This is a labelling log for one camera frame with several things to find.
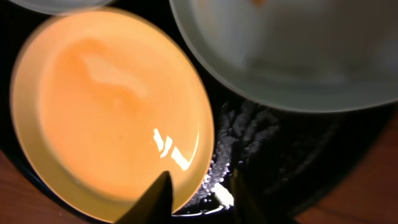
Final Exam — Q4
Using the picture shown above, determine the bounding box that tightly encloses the light green plate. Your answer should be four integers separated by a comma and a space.
9, 0, 114, 15
170, 0, 397, 113

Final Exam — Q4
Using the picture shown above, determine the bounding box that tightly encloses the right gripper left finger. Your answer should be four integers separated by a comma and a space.
115, 171, 173, 224

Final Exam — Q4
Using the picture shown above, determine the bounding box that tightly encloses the light green plate top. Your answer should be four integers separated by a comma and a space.
9, 0, 114, 15

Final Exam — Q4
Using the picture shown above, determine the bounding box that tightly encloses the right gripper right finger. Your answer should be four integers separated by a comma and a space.
231, 169, 298, 224

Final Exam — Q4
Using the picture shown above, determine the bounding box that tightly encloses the black round tray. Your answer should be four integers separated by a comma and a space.
1, 1, 397, 223

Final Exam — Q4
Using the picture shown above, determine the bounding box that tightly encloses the yellow plate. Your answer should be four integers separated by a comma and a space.
10, 8, 215, 222

